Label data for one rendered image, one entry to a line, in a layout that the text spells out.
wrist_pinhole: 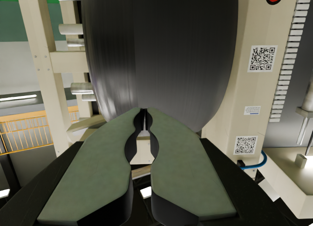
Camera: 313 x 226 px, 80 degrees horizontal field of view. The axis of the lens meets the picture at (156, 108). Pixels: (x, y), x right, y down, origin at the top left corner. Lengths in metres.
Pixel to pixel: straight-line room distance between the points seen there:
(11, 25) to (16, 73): 1.83
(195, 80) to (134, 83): 0.11
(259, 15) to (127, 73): 0.40
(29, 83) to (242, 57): 9.49
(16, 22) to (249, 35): 9.29
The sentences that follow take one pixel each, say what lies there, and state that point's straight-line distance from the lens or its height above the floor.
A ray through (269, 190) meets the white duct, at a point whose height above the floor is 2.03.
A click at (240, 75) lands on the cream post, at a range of 0.62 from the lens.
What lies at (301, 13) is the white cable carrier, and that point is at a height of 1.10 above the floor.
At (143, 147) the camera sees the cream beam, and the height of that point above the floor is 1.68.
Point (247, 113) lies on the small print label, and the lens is 0.67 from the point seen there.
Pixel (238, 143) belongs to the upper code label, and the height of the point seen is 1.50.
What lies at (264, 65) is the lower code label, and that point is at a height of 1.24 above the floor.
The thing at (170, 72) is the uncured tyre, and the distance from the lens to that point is 0.35.
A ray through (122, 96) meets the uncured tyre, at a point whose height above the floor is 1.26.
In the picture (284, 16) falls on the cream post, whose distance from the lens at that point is 0.66.
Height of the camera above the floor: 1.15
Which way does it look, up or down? 22 degrees up
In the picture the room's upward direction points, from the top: 179 degrees clockwise
